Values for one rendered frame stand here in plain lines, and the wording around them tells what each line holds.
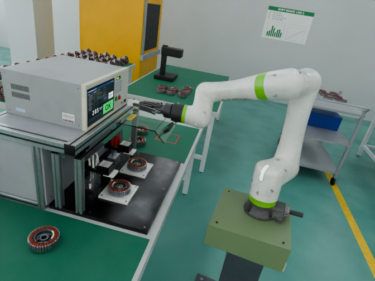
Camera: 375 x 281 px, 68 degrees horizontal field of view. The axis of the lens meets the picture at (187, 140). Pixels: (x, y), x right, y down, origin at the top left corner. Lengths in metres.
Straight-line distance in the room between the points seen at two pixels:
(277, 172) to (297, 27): 5.40
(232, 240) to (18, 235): 0.86
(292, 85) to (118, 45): 4.17
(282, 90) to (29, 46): 4.64
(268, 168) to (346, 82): 5.71
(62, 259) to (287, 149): 1.03
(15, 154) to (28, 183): 0.15
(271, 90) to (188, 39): 5.47
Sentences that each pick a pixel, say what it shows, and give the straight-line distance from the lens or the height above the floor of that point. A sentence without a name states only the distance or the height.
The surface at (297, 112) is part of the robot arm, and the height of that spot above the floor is 1.32.
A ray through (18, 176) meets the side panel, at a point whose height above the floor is 0.89.
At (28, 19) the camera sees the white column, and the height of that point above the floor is 1.10.
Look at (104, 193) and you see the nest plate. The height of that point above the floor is 0.78.
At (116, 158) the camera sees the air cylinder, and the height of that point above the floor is 0.82.
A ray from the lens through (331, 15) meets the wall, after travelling 6.58.
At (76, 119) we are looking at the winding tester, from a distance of 1.27.
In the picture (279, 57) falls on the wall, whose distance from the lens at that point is 6.48.
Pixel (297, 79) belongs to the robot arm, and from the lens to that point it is 1.13.
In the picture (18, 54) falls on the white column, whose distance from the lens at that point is 5.50.
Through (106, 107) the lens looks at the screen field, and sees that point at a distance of 1.40.
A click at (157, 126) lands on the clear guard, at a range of 1.49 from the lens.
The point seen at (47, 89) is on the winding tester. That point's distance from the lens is 1.30.
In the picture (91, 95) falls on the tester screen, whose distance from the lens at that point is 1.25.
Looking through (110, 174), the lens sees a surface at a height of 0.88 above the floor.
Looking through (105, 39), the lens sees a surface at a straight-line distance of 5.13.
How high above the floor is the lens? 1.66
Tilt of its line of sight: 26 degrees down
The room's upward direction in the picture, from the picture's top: 9 degrees clockwise
